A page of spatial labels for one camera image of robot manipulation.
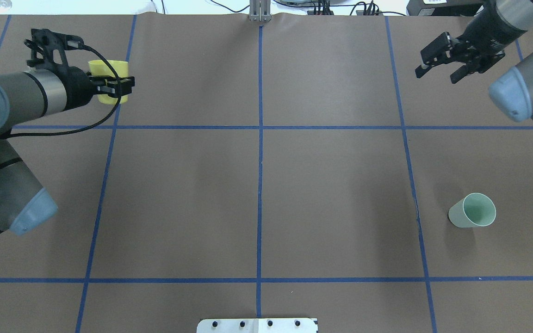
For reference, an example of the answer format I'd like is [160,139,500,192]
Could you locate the green plastic cup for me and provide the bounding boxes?
[448,192,497,228]

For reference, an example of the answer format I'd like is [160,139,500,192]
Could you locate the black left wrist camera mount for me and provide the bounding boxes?
[24,28,85,73]

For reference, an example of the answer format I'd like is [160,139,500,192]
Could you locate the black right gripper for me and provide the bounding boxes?
[415,32,506,84]

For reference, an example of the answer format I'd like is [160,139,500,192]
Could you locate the yellow plastic cup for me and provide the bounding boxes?
[87,60,129,105]

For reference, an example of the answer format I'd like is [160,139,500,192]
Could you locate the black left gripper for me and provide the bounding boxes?
[63,67,136,109]

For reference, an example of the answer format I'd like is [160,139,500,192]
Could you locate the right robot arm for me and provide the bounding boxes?
[415,0,533,122]

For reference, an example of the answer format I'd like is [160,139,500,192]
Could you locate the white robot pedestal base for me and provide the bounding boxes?
[196,318,319,333]

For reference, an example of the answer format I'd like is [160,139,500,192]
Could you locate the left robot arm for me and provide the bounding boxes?
[0,67,135,235]

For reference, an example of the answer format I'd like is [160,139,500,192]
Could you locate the black cables behind table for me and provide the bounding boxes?
[153,0,408,17]

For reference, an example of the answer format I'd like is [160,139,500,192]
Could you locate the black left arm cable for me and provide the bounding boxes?
[0,42,124,148]

